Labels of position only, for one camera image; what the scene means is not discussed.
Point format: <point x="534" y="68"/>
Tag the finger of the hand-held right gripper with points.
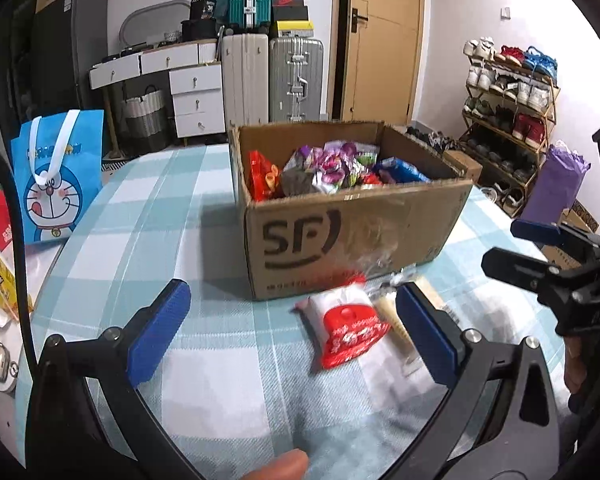
<point x="535" y="230"/>
<point x="515" y="265"/>

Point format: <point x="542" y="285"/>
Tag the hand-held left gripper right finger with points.
<point x="425" y="330"/>

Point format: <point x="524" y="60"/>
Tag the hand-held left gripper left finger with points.
<point x="160" y="330"/>

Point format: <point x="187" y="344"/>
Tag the clear wafer snack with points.
<point x="395" y="320"/>

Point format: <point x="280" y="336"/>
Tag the red and white packet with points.
<point x="350" y="330"/>

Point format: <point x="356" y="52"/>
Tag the brown cardboard box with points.
<point x="330" y="230"/>

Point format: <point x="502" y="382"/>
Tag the purple snack packet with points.
<point x="335" y="165"/>

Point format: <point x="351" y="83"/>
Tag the person's right hand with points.
<point x="575" y="365"/>

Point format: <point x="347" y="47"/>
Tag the person's left hand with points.
<point x="277" y="467"/>

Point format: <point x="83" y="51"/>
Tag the printed cardboard box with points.
<point x="580" y="217"/>

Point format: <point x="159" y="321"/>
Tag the purple bag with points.
<point x="555" y="185"/>

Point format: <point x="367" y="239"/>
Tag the plain small cardboard box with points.
<point x="462" y="167"/>

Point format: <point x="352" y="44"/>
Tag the gold shoe rack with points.
<point x="550" y="125"/>

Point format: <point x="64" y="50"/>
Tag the checked tablecloth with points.
<point x="180" y="210"/>

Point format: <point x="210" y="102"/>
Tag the pile of dark shoes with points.
<point x="432" y="139"/>

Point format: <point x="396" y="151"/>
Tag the white earbuds case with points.
<point x="2" y="367"/>

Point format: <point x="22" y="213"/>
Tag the blue cartoon bag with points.
<point x="55" y="195"/>

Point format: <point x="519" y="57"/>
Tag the woven laundry basket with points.
<point x="145" y="115"/>

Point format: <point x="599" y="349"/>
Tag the wooden door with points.
<point x="385" y="45"/>

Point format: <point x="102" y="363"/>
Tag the white drawer cabinet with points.
<point x="195" y="85"/>

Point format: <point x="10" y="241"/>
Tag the white suitcase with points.
<point x="245" y="80"/>

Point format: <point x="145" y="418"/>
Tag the silver suitcase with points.
<point x="295" y="80"/>

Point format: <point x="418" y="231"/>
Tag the grey cabinet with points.
<point x="70" y="50"/>

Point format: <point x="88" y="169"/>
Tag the black and yellow box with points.
<point x="295" y="29"/>

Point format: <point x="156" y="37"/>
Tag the black hat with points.
<point x="202" y="5"/>

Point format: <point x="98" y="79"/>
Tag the oval white frame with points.
<point x="155" y="15"/>

